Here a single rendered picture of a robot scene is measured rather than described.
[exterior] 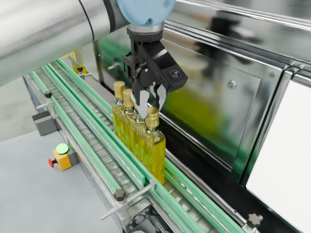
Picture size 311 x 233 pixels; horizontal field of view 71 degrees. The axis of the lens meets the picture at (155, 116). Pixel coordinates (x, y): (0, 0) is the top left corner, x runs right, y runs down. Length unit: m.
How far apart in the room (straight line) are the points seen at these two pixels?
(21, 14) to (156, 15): 0.13
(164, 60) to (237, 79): 0.17
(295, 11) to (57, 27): 0.37
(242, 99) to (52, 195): 0.75
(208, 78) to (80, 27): 0.38
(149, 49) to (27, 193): 0.75
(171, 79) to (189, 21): 0.19
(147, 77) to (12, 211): 0.71
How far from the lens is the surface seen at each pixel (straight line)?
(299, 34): 0.44
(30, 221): 0.93
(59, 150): 0.96
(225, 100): 0.55
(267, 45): 0.46
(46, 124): 1.19
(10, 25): 0.24
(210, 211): 0.66
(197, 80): 0.59
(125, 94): 0.63
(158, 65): 0.44
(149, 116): 0.55
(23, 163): 1.12
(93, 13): 0.25
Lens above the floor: 1.49
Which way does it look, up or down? 37 degrees down
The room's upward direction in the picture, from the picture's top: straight up
